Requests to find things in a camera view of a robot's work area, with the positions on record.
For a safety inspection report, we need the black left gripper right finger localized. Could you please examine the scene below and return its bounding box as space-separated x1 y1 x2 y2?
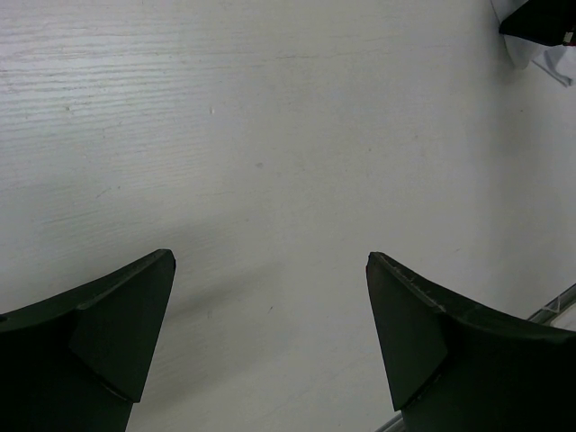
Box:
366 252 575 431

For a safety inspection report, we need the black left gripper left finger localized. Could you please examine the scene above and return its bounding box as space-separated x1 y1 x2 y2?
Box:
1 249 176 431

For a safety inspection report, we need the white skirt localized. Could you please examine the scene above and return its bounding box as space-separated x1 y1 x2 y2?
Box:
491 1 575 87

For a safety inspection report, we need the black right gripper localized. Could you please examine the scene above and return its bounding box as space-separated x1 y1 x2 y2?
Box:
499 0 575 46

